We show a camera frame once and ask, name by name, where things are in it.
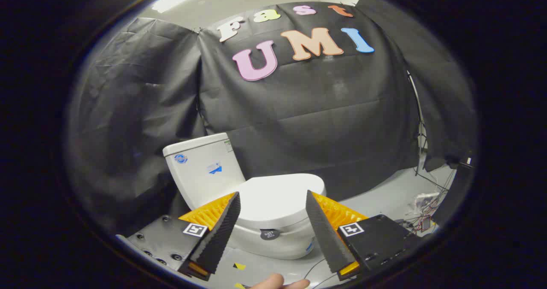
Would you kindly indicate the thin black stand pole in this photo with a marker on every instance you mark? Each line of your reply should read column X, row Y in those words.
column 421, row 122

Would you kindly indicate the white toilet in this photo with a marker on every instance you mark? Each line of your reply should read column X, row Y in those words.
column 201, row 173

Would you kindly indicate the yellow black tape piece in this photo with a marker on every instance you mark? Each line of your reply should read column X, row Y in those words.
column 239, row 266

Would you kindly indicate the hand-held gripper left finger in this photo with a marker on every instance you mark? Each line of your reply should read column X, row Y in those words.
column 220, row 233

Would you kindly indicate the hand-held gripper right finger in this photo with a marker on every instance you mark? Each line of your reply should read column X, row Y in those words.
column 324, row 233

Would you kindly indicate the white toilet lid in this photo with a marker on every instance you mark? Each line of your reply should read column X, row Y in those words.
column 277, row 199

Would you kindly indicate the black backdrop cloth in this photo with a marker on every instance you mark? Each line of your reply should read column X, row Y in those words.
column 299, row 109

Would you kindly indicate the black box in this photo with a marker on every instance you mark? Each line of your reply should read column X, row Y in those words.
column 455, row 190

